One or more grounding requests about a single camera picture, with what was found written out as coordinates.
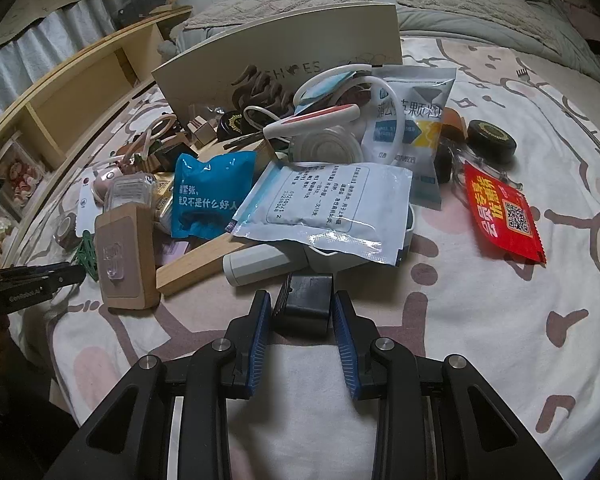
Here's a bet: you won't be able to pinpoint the clear plastic case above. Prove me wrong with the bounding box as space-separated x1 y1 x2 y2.
104 172 156 211

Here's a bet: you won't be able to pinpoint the black tape roll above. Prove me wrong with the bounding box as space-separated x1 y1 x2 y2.
467 119 517 165

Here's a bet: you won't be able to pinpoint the small black box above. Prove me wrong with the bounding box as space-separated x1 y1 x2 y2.
272 272 334 340

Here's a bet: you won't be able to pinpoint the cartoon patterned blanket mat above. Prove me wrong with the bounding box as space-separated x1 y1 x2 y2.
10 37 600 479

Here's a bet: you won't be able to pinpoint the white foil sachet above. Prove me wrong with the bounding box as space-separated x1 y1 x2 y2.
230 162 413 266

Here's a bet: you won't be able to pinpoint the white cylinder tube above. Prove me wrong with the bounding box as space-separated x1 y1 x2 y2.
222 242 309 287

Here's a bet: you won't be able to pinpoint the blue white medicine sachet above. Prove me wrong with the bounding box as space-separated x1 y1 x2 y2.
362 65 456 210

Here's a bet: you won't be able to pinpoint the wooden block stick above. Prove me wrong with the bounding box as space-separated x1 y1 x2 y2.
156 233 253 297

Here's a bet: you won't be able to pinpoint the wooden board with clear hook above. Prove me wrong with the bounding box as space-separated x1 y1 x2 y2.
94 203 160 311

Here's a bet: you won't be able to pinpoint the pink clothes pile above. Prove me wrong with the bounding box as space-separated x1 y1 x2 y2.
560 0 600 42

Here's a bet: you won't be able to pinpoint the dark storage bag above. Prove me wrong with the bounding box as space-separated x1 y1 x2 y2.
114 0 166 28

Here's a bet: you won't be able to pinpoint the green clothes peg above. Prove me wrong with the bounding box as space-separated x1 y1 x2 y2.
72 231 98 282

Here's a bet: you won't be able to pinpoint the white red scissors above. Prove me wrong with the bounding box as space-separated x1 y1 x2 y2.
223 104 361 150

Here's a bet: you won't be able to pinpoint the wooden side shelf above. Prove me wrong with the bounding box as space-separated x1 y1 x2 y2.
0 5 194 221

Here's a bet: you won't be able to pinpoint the grey curtain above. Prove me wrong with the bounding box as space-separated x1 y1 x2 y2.
0 0 124 117

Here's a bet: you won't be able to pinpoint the blue snack packet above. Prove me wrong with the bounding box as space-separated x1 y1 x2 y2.
171 152 257 240

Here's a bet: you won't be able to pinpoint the brown tape roll in wrap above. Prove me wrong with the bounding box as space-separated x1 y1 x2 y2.
54 212 79 250

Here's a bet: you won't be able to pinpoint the red qr packet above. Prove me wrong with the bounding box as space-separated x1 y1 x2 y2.
463 162 546 264

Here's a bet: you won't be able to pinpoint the white cardboard shoe box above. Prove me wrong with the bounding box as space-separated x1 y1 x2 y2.
152 2 402 120

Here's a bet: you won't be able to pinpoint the large white ring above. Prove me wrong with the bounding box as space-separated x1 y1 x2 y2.
292 63 406 166

